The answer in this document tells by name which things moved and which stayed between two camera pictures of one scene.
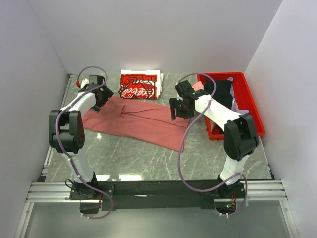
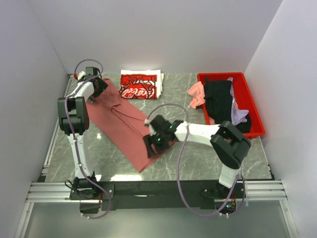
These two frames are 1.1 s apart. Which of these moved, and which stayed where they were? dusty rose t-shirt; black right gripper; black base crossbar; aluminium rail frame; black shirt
Moved: dusty rose t-shirt; black right gripper
Stayed: black shirt; aluminium rail frame; black base crossbar
